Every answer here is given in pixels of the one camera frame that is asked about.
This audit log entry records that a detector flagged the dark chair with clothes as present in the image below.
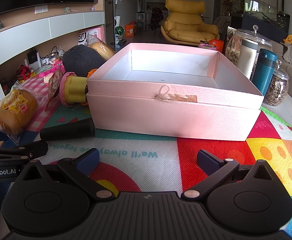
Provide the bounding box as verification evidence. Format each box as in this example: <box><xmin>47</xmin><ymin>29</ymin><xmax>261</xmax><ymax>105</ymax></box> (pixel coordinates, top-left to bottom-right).
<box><xmin>149</xmin><ymin>7</ymin><xmax>164</xmax><ymax>31</ymax></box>

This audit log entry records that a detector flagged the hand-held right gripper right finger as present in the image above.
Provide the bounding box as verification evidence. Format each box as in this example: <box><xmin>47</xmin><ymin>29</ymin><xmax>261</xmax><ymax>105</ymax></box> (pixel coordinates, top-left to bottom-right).
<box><xmin>181</xmin><ymin>149</ymin><xmax>274</xmax><ymax>202</ymax></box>

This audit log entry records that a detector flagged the black router box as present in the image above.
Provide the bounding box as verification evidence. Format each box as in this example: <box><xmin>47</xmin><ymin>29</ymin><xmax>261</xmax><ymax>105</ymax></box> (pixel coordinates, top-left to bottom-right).
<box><xmin>27</xmin><ymin>51</ymin><xmax>40</xmax><ymax>64</ymax></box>

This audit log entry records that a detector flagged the black plush toy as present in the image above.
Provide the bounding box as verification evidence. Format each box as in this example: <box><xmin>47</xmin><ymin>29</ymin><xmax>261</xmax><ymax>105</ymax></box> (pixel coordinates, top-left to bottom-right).
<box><xmin>62</xmin><ymin>45</ymin><xmax>107</xmax><ymax>78</ymax></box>

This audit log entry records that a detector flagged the wooden television cabinet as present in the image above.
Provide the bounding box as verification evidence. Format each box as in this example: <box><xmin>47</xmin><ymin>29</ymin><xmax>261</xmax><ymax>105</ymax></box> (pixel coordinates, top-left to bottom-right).
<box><xmin>0</xmin><ymin>0</ymin><xmax>107</xmax><ymax>99</ymax></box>

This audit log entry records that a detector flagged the pink toy bowl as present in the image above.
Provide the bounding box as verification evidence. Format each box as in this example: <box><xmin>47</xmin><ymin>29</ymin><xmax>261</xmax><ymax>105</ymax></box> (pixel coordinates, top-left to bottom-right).
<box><xmin>198</xmin><ymin>43</ymin><xmax>216</xmax><ymax>51</ymax></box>

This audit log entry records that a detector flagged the pink bead toy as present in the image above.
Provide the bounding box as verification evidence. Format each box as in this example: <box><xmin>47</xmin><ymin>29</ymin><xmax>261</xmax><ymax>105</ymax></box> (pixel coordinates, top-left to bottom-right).
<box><xmin>37</xmin><ymin>66</ymin><xmax>59</xmax><ymax>78</ymax></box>

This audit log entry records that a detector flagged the orange box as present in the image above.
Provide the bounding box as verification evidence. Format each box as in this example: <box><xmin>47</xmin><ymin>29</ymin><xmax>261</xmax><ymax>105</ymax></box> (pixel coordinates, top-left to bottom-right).
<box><xmin>125</xmin><ymin>24</ymin><xmax>138</xmax><ymax>37</ymax></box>

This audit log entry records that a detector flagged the pink toy card pack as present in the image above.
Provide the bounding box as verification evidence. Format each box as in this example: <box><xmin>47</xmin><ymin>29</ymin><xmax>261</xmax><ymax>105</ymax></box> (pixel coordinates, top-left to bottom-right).
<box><xmin>47</xmin><ymin>66</ymin><xmax>64</xmax><ymax>101</ymax></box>

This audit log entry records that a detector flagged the yellow armchair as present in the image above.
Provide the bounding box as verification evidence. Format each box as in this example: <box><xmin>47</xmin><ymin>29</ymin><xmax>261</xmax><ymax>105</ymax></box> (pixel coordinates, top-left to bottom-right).
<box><xmin>160</xmin><ymin>0</ymin><xmax>220</xmax><ymax>46</ymax></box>

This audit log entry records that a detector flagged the colourful play mat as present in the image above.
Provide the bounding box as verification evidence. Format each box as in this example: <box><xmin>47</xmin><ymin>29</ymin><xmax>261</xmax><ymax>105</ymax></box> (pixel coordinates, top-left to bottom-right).
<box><xmin>0</xmin><ymin>75</ymin><xmax>292</xmax><ymax>233</ymax></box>

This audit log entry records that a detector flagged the pink cardboard box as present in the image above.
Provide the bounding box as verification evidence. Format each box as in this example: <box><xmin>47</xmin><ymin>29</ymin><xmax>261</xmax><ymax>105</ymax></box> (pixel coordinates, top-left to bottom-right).
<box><xmin>86</xmin><ymin>42</ymin><xmax>264</xmax><ymax>142</ymax></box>

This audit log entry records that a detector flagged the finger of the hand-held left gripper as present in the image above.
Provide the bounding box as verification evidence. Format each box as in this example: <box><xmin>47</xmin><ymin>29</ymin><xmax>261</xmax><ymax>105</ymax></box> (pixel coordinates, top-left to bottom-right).
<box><xmin>0</xmin><ymin>141</ymin><xmax>49</xmax><ymax>161</ymax></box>

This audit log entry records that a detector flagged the white stick vacuum cleaner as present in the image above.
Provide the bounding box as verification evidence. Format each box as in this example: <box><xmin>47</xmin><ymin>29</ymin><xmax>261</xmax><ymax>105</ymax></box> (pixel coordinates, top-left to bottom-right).
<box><xmin>114</xmin><ymin>0</ymin><xmax>124</xmax><ymax>26</ymax></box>

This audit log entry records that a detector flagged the glass fish tank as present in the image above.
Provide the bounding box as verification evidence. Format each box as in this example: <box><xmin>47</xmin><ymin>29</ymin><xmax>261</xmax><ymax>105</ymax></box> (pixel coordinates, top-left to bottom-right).
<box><xmin>232</xmin><ymin>0</ymin><xmax>291</xmax><ymax>33</ymax></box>

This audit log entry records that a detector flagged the white printed paper bag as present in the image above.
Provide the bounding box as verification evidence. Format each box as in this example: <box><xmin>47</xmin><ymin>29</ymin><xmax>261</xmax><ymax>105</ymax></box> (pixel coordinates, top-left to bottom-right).
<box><xmin>78</xmin><ymin>30</ymin><xmax>92</xmax><ymax>46</ymax></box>

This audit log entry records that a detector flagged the orange bucket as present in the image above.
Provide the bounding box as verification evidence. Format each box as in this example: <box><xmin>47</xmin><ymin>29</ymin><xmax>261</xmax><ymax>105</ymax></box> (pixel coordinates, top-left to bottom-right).
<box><xmin>208</xmin><ymin>39</ymin><xmax>224</xmax><ymax>53</ymax></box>

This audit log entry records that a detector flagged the white thermos bottle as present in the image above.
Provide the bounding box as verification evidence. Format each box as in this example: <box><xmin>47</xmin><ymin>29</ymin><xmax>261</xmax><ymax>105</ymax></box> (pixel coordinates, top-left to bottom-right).
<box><xmin>237</xmin><ymin>39</ymin><xmax>259</xmax><ymax>80</ymax></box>

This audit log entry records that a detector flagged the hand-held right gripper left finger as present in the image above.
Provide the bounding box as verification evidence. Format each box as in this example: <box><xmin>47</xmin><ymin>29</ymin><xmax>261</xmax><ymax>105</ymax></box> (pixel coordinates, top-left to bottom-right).
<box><xmin>23</xmin><ymin>148</ymin><xmax>114</xmax><ymax>202</ymax></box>

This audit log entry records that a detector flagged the black cylinder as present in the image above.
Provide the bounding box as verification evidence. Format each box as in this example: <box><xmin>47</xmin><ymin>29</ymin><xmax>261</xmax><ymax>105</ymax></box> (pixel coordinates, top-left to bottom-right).
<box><xmin>40</xmin><ymin>118</ymin><xmax>96</xmax><ymax>141</ymax></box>

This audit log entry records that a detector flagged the small glass jar of seeds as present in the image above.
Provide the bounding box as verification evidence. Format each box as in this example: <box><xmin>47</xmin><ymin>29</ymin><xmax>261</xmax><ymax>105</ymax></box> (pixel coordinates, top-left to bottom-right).
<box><xmin>263</xmin><ymin>60</ymin><xmax>289</xmax><ymax>107</ymax></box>

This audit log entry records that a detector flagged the large glass jar of nuts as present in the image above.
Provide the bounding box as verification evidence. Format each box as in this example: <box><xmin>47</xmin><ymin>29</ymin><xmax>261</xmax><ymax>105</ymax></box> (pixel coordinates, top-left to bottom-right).
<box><xmin>224</xmin><ymin>25</ymin><xmax>273</xmax><ymax>68</ymax></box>

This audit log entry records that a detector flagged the bread packet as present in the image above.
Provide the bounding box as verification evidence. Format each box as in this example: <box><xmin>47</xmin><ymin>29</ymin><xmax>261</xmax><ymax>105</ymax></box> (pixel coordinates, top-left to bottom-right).
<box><xmin>86</xmin><ymin>37</ymin><xmax>116</xmax><ymax>61</ymax></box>
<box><xmin>0</xmin><ymin>81</ymin><xmax>45</xmax><ymax>145</ymax></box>

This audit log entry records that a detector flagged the teal thermos bottle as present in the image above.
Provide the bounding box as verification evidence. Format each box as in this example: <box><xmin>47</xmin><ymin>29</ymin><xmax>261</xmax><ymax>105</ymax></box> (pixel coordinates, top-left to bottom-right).
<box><xmin>251</xmin><ymin>49</ymin><xmax>278</xmax><ymax>97</ymax></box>

